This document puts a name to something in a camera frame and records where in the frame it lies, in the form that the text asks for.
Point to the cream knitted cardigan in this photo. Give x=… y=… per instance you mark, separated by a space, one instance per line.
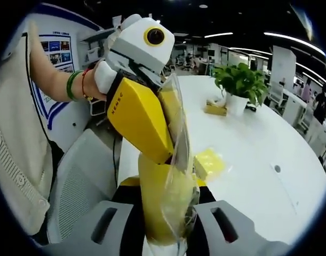
x=16 y=133

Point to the curved ceiling light strip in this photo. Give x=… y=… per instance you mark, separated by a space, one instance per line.
x=293 y=40

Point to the yellow tissue box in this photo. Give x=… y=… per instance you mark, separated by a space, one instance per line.
x=216 y=108

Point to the green bangle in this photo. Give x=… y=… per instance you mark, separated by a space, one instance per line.
x=72 y=85

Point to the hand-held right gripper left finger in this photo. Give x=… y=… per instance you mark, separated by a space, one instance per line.
x=120 y=221

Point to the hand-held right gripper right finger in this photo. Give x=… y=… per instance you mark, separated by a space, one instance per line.
x=232 y=240

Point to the wall poster with photos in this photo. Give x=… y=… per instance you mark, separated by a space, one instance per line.
x=56 y=53

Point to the square yellow silicone block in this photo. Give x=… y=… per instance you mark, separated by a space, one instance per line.
x=209 y=164

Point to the small black object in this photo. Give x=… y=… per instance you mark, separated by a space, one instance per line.
x=249 y=107

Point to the clear plastic bag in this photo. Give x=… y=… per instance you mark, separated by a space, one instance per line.
x=182 y=149

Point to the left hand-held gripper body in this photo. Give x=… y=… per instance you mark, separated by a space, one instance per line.
x=136 y=45

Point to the person's left hand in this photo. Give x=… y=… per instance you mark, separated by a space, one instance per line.
x=92 y=89

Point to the round table grommet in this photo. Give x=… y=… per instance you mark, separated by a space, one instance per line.
x=277 y=168

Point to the potted green plant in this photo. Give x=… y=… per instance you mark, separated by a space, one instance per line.
x=240 y=80

